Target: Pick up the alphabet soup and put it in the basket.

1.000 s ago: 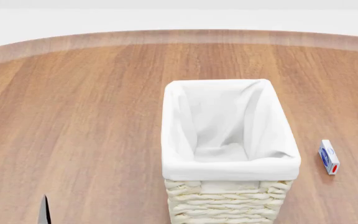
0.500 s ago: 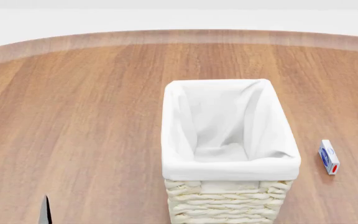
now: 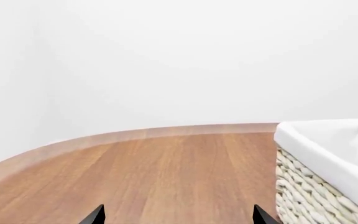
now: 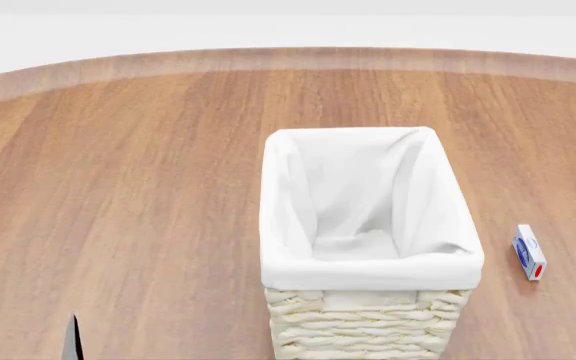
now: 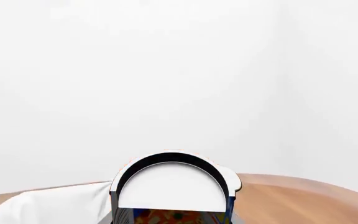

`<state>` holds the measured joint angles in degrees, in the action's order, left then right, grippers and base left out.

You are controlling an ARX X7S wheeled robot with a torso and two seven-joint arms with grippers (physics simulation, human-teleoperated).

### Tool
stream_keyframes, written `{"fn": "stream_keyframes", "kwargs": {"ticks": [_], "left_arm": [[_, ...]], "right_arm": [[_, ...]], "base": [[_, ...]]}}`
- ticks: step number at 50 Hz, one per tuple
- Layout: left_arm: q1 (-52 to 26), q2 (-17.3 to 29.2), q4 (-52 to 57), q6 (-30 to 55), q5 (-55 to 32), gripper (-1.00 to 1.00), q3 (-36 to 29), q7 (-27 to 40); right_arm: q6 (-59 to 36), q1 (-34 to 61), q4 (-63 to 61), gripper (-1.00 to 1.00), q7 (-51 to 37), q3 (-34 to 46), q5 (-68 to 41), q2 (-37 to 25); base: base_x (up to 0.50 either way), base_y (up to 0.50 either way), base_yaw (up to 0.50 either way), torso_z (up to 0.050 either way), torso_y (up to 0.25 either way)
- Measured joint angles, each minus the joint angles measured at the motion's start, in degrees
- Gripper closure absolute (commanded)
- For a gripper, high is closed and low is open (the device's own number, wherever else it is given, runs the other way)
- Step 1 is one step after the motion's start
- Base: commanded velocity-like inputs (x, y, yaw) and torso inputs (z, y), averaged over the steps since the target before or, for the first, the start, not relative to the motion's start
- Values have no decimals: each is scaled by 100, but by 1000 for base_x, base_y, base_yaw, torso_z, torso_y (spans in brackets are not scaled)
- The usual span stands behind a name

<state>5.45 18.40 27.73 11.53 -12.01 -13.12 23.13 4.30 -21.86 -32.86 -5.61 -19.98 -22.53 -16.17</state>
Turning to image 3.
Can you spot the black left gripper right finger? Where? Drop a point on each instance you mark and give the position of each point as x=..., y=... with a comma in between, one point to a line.
x=261, y=217

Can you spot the white woven basket with liner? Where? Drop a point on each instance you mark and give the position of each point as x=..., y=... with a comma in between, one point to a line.
x=322, y=163

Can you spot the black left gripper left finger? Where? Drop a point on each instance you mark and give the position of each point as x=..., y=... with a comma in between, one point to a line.
x=96, y=217

